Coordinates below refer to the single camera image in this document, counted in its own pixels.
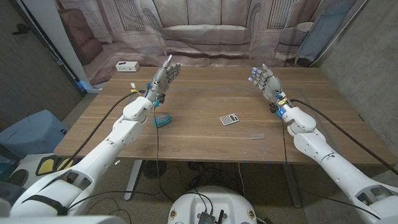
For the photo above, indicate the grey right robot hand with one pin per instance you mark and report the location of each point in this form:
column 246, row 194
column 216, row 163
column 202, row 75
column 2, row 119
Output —
column 272, row 85

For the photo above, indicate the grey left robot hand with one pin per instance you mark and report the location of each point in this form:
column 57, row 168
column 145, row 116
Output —
column 163, row 79

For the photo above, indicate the small grey calculator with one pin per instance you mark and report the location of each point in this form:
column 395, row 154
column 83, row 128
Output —
column 229, row 119

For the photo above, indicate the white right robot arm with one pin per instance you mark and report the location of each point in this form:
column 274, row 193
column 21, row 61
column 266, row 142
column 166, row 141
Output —
column 332, row 165

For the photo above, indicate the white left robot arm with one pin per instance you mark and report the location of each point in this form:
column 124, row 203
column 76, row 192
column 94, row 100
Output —
column 102, row 158

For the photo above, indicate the teal toy phone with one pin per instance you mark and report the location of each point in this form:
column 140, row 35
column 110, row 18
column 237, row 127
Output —
column 163, row 120

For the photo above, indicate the white power strip box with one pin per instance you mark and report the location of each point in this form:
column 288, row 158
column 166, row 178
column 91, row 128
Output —
column 127, row 66

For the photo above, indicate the clear plastic strip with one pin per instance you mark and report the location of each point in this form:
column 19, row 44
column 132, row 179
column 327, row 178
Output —
column 257, row 136

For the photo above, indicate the printed sofa room backdrop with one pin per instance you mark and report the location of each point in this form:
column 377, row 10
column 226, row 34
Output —
column 202, row 31

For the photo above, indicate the black round floor fan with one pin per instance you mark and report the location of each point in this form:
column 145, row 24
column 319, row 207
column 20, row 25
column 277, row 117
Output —
column 154, row 169

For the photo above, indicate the small white floor connector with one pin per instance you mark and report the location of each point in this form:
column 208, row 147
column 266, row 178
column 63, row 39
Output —
column 117, row 162

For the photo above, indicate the grey table leg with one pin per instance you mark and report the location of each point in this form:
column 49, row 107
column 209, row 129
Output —
column 292, row 186

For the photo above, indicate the white table leg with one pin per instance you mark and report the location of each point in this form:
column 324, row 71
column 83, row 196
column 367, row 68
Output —
column 134, row 179

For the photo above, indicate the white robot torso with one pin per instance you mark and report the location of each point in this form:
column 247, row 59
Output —
column 214, row 202

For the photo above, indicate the blue plastic bin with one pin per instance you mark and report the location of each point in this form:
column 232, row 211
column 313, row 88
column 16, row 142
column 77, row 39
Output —
column 31, row 133

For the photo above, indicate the black antenna module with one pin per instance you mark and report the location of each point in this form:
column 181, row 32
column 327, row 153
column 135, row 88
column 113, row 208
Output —
column 206, row 217

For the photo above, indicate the white pedal board yellow pads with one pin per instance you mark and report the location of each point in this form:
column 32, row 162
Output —
column 46, row 166

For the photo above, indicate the person in blue jeans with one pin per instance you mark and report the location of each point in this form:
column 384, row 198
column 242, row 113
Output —
column 7, row 191

